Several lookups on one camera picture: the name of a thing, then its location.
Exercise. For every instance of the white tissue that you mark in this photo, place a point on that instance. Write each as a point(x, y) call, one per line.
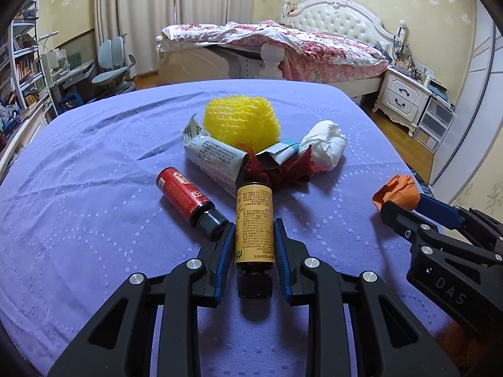
point(326, 144)

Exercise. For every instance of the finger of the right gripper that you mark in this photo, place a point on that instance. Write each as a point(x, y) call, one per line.
point(474, 225)
point(421, 231)

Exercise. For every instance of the sliding wardrobe door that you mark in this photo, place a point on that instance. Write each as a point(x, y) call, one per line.
point(477, 116)

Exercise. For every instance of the red label dark bottle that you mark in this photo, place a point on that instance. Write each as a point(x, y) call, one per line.
point(200, 212)

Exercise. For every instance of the light green desk chair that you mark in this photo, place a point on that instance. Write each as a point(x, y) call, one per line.
point(111, 59)

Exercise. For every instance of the orange paper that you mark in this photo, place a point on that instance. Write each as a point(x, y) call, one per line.
point(400, 189)

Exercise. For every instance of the dark red mesh net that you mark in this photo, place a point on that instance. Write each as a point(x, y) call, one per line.
point(295, 171)

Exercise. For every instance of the white bookshelf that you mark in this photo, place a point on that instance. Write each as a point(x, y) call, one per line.
point(23, 81)

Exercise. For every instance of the beige curtains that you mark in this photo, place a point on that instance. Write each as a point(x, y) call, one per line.
point(141, 21)

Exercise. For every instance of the white bed with headboard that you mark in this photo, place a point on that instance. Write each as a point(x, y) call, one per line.
point(343, 18)

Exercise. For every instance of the pink floral quilt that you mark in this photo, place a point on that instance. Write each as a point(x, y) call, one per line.
point(310, 56)

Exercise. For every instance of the translucent plastic drawer unit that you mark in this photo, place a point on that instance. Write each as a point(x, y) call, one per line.
point(434, 123)

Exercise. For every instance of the study desk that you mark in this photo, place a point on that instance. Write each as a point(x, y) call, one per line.
point(60, 77)

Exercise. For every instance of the white nightstand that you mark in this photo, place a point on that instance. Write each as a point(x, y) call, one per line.
point(402, 99)

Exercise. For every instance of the yellow label brown bottle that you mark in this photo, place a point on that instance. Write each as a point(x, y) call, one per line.
point(254, 241)

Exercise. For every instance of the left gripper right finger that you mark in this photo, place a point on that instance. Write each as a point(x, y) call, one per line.
point(357, 324)

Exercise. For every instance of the yellow foam fruit net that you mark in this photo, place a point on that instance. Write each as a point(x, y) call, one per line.
point(244, 122)

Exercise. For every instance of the teal white paper box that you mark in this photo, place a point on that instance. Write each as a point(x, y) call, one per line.
point(277, 154)

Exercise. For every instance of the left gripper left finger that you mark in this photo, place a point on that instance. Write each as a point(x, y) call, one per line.
point(147, 311)

